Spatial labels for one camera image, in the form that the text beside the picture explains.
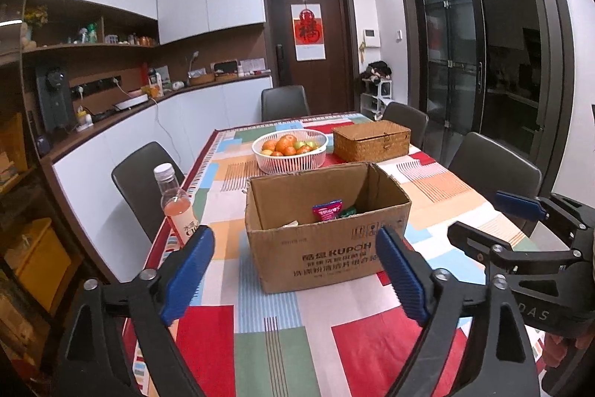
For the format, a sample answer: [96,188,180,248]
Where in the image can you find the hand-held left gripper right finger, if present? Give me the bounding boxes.
[375,226,554,397]

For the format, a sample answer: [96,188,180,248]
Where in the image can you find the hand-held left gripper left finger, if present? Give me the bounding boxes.
[53,226,216,397]

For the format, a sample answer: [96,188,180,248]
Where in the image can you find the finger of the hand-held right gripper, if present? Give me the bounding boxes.
[495,191,595,250]
[447,221,584,287]

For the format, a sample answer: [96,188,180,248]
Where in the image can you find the brown cardboard box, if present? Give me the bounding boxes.
[245,162,412,294]

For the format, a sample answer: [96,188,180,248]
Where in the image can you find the person's right hand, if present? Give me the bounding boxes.
[543,333,568,368]

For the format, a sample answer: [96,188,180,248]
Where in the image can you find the dark grey dining chair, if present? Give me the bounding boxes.
[448,132,543,208]
[381,102,429,149]
[112,141,186,242]
[261,85,311,122]

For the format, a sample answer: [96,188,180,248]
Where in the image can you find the clear bottle with pink drink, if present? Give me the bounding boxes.
[153,163,202,247]

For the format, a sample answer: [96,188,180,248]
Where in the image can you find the red snack packet in box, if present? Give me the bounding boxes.
[312,199,344,224]

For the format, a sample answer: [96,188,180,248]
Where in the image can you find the brown wicker box with lid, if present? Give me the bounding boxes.
[333,120,412,163]

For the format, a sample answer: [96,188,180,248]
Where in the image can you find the yellow storage box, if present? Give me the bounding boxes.
[4,218,73,315]

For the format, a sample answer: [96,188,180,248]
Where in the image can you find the white plastic basket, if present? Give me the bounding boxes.
[252,129,329,175]

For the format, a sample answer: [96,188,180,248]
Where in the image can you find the dark glass sliding door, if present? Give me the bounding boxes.
[395,0,577,193]

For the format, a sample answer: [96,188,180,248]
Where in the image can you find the white shoe rack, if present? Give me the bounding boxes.
[360,81,394,121]

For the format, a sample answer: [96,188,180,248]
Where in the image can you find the white counter cabinets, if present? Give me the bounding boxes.
[42,74,274,282]

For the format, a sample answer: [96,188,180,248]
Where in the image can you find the pile of orange and green fruits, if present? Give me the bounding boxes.
[260,134,321,157]

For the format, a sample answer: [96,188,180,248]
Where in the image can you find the flat white tray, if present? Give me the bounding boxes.
[114,96,150,111]

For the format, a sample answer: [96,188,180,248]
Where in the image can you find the pile of dark bags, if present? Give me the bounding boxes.
[361,61,394,82]

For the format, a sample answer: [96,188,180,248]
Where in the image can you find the black tablet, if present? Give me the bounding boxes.
[211,60,239,77]

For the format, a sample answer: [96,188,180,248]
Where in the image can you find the black countertop appliance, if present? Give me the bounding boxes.
[35,64,76,134]

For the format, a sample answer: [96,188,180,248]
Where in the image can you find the dark brown door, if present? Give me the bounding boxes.
[261,0,357,119]

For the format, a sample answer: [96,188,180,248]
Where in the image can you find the row of shelf bottles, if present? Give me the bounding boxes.
[67,22,157,48]

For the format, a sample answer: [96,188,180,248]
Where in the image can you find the yellow flower bunch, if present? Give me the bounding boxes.
[23,5,50,28]

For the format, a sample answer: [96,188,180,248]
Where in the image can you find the white cable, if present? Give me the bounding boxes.
[149,97,187,175]

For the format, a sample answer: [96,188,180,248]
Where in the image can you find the black wall socket strip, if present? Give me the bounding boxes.
[70,74,123,96]

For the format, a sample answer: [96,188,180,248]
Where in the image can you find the red and white wall calendar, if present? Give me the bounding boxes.
[291,0,323,62]

